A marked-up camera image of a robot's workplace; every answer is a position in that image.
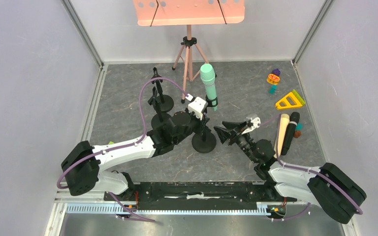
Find pink tripod music stand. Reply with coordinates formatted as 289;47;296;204
133;0;245;89

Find brown round toy piece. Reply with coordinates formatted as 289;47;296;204
293;130;302;138

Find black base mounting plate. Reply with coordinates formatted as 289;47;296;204
117;181;296;210

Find black microphone desk stand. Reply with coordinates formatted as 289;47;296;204
152;79;174;113

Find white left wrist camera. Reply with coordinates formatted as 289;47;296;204
185;93;208;120

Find yellow triangular toy block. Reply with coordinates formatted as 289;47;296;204
275;89;306;110

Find white slotted cable duct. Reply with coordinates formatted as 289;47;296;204
66;203;271;216

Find yellow microphone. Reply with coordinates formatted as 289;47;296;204
274;114;290;158

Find purple toy block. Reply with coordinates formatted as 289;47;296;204
272;68;281;77

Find black microphone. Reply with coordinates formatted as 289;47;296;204
281;112;300;155

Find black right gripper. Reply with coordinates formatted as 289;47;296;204
213;121;258;164

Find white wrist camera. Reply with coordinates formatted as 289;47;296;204
185;93;208;120
242;114;261;134

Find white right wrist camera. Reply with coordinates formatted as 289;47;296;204
242;114;261;134

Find green microphone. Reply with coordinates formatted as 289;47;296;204
200;63;218;111

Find teal toy block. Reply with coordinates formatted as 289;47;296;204
269;85;278;94

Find small teal cube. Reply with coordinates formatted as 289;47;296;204
295;123;303;131

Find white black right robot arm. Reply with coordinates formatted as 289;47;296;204
214;121;367;224

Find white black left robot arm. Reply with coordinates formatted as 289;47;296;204
61;111;210;200

